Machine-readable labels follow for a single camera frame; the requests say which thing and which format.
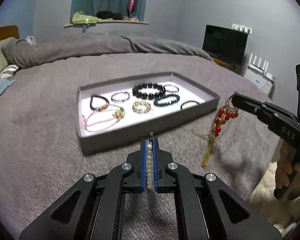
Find white pearl hair clip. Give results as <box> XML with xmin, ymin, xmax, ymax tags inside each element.
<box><xmin>146</xmin><ymin>132</ymin><xmax>154</xmax><ymax>190</ymax></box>

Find red bead gold necklace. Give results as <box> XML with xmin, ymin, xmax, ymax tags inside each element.
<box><xmin>191</xmin><ymin>90</ymin><xmax>241</xmax><ymax>169</ymax></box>

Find pink cord bracelet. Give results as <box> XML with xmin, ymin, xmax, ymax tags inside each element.
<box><xmin>82</xmin><ymin>105</ymin><xmax>126</xmax><ymax>133</ymax></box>

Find gold crystal bracelet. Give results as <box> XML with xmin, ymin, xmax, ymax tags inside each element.
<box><xmin>131</xmin><ymin>100</ymin><xmax>152</xmax><ymax>114</ymax></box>

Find large silver bangle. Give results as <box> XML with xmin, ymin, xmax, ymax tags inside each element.
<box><xmin>180</xmin><ymin>100</ymin><xmax>199</xmax><ymax>110</ymax></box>

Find blue crystal bead bracelet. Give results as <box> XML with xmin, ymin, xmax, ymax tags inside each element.
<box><xmin>153</xmin><ymin>93</ymin><xmax>180</xmax><ymax>107</ymax></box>

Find black cord bracelet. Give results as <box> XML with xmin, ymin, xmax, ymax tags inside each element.
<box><xmin>110</xmin><ymin>91</ymin><xmax>130</xmax><ymax>104</ymax></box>

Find small dark bead bracelet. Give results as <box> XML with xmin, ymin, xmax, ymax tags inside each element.
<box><xmin>89</xmin><ymin>94</ymin><xmax>111</xmax><ymax>112</ymax></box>

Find large black bead bracelet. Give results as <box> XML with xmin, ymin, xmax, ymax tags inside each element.
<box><xmin>132</xmin><ymin>82</ymin><xmax>167</xmax><ymax>100</ymax></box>

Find person's right hand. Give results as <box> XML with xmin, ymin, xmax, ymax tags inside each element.
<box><xmin>275</xmin><ymin>141</ymin><xmax>300</xmax><ymax>200</ymax></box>

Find white box under router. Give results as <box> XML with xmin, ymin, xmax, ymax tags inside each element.
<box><xmin>243</xmin><ymin>67</ymin><xmax>276</xmax><ymax>96</ymax></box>

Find white wifi router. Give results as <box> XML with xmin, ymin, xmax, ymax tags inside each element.
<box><xmin>248</xmin><ymin>53</ymin><xmax>276</xmax><ymax>82</ymax></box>

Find wooden tv stand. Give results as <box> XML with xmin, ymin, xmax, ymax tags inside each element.
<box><xmin>212</xmin><ymin>57</ymin><xmax>237</xmax><ymax>72</ymax></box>

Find grey cardboard tray box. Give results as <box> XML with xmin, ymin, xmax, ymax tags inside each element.
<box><xmin>76</xmin><ymin>72</ymin><xmax>219</xmax><ymax>155</ymax></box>

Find black television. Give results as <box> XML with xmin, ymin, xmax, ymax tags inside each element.
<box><xmin>202</xmin><ymin>25</ymin><xmax>248</xmax><ymax>64</ymax></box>

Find grey fleece bed blanket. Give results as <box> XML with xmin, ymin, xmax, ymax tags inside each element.
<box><xmin>0</xmin><ymin>53</ymin><xmax>279</xmax><ymax>239</ymax></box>

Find pink items on shelf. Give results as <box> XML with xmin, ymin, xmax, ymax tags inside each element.
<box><xmin>122</xmin><ymin>17</ymin><xmax>139</xmax><ymax>22</ymax></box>

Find black clothing pile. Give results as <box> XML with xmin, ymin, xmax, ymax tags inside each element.
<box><xmin>96</xmin><ymin>10</ymin><xmax>123</xmax><ymax>21</ymax></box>

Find wooden window shelf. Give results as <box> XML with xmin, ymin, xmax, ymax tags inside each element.
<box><xmin>63</xmin><ymin>20</ymin><xmax>149</xmax><ymax>28</ymax></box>

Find green folded cloth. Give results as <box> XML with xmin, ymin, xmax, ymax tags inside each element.
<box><xmin>71</xmin><ymin>11</ymin><xmax>98</xmax><ymax>25</ymax></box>

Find striped grey white pillow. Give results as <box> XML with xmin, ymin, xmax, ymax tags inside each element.
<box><xmin>0</xmin><ymin>64</ymin><xmax>19</xmax><ymax>79</ymax></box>

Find white plastic bag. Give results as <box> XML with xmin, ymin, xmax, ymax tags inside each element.
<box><xmin>25</xmin><ymin>35</ymin><xmax>36</xmax><ymax>45</ymax></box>

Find grey rolled duvet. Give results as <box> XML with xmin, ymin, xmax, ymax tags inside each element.
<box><xmin>1</xmin><ymin>33</ymin><xmax>213</xmax><ymax>69</ymax></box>

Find wooden headboard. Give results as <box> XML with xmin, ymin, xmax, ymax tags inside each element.
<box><xmin>0</xmin><ymin>25</ymin><xmax>20</xmax><ymax>41</ymax></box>

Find white wall power strip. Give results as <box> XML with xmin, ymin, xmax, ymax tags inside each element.
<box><xmin>232</xmin><ymin>23</ymin><xmax>252</xmax><ymax>35</ymax></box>

